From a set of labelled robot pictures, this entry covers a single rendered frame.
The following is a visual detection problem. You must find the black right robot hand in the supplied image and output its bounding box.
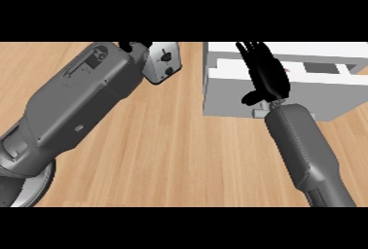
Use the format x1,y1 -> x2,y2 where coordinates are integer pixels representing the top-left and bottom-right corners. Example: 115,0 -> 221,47
234,41 -> 292,107

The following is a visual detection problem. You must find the white open drawer box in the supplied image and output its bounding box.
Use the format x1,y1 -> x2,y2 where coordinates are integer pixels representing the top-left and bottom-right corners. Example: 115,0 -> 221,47
205,41 -> 368,86

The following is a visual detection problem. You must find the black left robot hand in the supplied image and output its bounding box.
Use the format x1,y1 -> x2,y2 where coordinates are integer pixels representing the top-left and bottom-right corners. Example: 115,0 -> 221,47
116,41 -> 155,53

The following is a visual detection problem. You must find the grey drawer front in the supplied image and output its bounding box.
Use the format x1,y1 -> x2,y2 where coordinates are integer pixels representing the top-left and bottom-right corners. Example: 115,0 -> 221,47
202,66 -> 362,123

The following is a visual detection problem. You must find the silver toaster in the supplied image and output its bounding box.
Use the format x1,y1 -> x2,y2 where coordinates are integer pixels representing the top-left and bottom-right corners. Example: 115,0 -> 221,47
141,41 -> 184,86

